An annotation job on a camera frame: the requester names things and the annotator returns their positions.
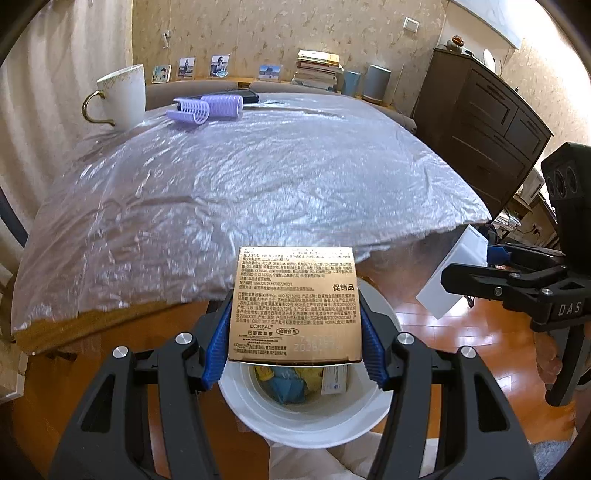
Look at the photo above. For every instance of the small blue-grey cylinder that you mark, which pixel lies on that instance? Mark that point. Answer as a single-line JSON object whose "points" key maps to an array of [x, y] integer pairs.
{"points": [[352, 83]]}

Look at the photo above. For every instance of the yellow paper bag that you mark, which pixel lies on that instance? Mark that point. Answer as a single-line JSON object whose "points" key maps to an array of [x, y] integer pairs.
{"points": [[310, 378]]}

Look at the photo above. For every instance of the black remote control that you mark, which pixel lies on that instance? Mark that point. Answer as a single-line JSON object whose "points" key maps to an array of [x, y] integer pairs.
{"points": [[249, 97]]}

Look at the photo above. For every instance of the white blue carton box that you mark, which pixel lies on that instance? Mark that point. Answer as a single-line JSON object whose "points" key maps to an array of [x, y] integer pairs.
{"points": [[334, 383]]}

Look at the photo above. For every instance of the large grey cylinder speaker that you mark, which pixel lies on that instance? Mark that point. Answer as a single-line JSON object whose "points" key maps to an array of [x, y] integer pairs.
{"points": [[376, 83]]}

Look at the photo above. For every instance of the small photo frame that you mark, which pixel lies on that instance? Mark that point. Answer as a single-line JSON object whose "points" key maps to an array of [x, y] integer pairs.
{"points": [[219, 66], [161, 74], [187, 68], [270, 72]]}

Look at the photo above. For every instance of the small ornament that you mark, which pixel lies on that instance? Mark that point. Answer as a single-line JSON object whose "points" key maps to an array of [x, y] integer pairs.
{"points": [[455, 44]]}

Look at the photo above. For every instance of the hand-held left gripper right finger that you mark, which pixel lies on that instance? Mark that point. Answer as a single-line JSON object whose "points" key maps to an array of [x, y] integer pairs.
{"points": [[374, 350]]}

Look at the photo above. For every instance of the blue paper bag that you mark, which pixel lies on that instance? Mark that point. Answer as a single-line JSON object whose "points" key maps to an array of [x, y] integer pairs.
{"points": [[281, 385]]}

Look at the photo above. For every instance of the grey floor mat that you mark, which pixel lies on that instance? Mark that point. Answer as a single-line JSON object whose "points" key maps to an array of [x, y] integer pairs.
{"points": [[554, 461]]}

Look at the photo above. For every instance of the person's right forearm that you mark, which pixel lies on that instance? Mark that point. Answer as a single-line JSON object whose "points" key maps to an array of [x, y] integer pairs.
{"points": [[584, 378]]}

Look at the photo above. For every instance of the person's right hand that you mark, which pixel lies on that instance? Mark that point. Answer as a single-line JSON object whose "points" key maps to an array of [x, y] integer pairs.
{"points": [[549, 360]]}

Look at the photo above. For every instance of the stack of books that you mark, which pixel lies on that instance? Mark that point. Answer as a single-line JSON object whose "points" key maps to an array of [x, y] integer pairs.
{"points": [[318, 69]]}

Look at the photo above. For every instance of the gold cardboard box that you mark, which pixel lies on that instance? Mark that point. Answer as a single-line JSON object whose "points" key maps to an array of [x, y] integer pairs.
{"points": [[295, 304]]}

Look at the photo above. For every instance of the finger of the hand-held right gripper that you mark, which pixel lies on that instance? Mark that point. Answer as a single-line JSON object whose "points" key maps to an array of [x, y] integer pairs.
{"points": [[498, 254], [461, 277]]}

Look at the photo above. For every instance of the dark wooden cabinet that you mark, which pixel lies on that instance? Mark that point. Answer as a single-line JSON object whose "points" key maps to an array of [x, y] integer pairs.
{"points": [[475, 120]]}

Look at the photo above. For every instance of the clear plastic table cover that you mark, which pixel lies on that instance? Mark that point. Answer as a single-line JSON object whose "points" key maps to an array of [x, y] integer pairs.
{"points": [[277, 184]]}

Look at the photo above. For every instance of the beige curtain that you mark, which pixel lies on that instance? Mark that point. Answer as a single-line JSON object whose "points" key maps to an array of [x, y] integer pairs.
{"points": [[55, 69]]}

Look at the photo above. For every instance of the white storage box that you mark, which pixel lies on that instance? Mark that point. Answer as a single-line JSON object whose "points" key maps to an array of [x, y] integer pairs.
{"points": [[468, 242]]}

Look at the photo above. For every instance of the white round waste bin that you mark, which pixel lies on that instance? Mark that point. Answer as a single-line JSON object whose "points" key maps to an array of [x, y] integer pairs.
{"points": [[300, 424]]}

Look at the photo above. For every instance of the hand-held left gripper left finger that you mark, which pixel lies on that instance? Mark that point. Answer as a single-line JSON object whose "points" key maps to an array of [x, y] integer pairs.
{"points": [[217, 350]]}

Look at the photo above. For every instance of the white wall switch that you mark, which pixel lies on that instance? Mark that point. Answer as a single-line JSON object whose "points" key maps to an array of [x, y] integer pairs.
{"points": [[410, 24]]}

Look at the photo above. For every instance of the white round plate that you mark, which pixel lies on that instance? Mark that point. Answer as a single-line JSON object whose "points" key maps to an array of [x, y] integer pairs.
{"points": [[489, 57]]}

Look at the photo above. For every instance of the purple hair roller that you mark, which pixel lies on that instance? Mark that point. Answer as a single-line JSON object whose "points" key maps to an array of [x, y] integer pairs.
{"points": [[226, 106], [189, 113]]}

